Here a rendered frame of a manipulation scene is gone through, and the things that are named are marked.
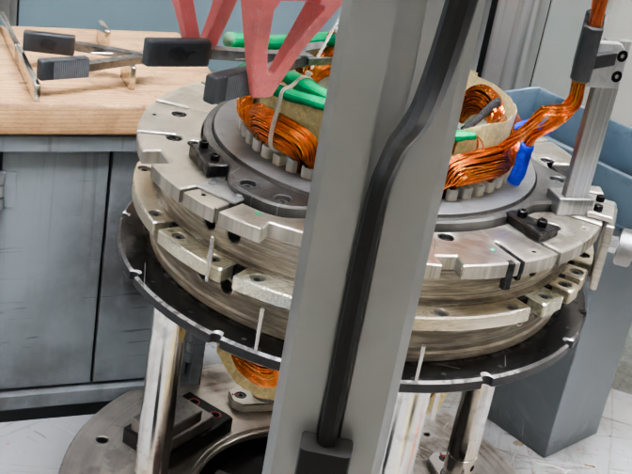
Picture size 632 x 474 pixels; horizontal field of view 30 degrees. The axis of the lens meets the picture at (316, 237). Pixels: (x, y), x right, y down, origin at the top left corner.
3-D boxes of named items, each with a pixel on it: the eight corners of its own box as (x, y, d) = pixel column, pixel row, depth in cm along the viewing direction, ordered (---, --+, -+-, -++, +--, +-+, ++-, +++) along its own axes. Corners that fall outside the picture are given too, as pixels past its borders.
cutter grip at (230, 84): (213, 105, 64) (216, 78, 63) (201, 101, 64) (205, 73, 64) (258, 93, 67) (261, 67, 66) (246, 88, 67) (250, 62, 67)
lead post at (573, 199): (591, 215, 77) (639, 42, 72) (556, 215, 76) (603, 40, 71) (577, 204, 78) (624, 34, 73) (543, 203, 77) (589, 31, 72)
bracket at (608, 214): (567, 283, 78) (587, 213, 76) (572, 261, 81) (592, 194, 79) (595, 291, 78) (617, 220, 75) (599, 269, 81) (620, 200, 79)
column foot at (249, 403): (306, 410, 104) (307, 402, 103) (233, 414, 102) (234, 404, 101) (295, 390, 106) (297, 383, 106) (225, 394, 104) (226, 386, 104)
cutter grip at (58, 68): (39, 81, 87) (41, 61, 87) (35, 77, 88) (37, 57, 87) (88, 78, 90) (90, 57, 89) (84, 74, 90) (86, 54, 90)
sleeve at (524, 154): (513, 190, 76) (525, 146, 74) (503, 181, 77) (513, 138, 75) (527, 189, 76) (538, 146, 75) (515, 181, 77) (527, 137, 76)
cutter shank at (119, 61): (89, 71, 89) (89, 64, 89) (83, 68, 90) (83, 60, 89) (151, 62, 94) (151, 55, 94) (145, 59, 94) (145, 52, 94)
